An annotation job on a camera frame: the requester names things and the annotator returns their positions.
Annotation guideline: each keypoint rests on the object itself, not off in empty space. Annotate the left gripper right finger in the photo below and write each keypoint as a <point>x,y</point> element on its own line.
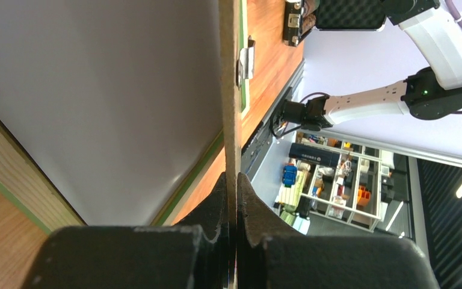
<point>272,254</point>

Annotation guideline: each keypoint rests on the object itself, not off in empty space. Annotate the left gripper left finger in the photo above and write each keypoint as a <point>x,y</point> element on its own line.
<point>193,253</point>

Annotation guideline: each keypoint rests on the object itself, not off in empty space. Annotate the autumn forest photo board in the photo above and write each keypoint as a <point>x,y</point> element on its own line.
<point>103,107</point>

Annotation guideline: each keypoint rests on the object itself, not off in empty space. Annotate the wooden picture frame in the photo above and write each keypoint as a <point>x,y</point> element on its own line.
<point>16,179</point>

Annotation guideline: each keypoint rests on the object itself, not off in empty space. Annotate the brown frame backing board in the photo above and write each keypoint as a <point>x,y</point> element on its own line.
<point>230,98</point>

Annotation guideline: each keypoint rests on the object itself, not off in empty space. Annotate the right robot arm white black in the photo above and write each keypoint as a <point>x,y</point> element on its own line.
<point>432,93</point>

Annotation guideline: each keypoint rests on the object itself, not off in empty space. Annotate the white shelving unit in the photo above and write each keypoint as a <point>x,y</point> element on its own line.
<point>355,193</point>

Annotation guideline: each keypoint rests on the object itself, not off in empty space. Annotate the black cylinder speaker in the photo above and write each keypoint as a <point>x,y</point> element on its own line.
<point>314,155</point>

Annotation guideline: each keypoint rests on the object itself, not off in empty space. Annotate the black poker chip case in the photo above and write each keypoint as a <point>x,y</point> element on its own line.
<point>302,17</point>

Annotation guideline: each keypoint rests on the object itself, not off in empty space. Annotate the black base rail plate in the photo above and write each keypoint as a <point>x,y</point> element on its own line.
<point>259,143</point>

